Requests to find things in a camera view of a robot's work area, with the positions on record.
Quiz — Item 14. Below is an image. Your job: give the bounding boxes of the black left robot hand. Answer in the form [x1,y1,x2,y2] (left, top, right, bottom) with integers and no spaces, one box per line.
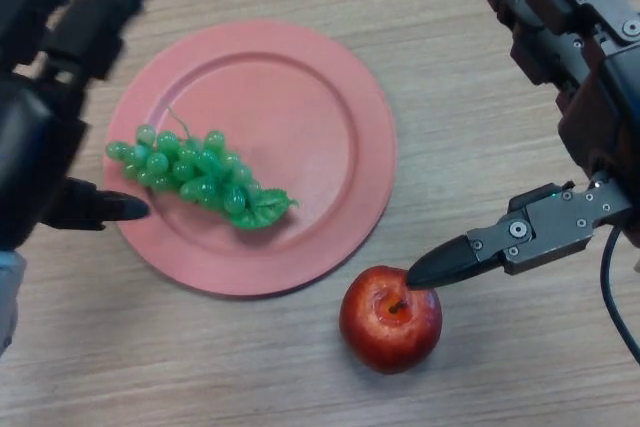
[0,0,162,251]

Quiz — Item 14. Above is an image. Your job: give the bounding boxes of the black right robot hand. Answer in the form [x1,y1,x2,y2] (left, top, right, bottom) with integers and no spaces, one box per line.
[405,0,640,290]

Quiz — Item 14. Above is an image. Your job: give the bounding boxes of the green grapes bunch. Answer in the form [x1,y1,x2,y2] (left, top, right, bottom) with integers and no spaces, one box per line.
[104,105,301,232]

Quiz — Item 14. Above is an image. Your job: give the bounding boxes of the pink round plate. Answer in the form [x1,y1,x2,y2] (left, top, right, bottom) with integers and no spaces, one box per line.
[102,20,398,297]

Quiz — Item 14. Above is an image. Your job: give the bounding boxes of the red apple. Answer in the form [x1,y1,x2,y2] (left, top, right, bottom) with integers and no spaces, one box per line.
[339,265,444,375]

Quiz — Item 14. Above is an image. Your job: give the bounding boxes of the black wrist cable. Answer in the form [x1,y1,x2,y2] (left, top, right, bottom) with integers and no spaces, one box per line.
[599,226,640,366]

